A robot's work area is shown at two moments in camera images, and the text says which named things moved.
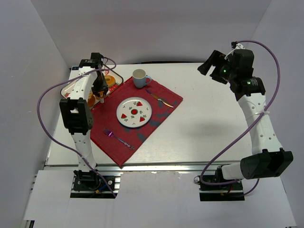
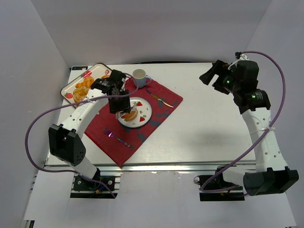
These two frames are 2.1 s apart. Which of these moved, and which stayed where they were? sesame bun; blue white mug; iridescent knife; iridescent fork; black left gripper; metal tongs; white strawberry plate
Moved: sesame bun; black left gripper; metal tongs
Stayed: white strawberry plate; iridescent fork; iridescent knife; blue white mug
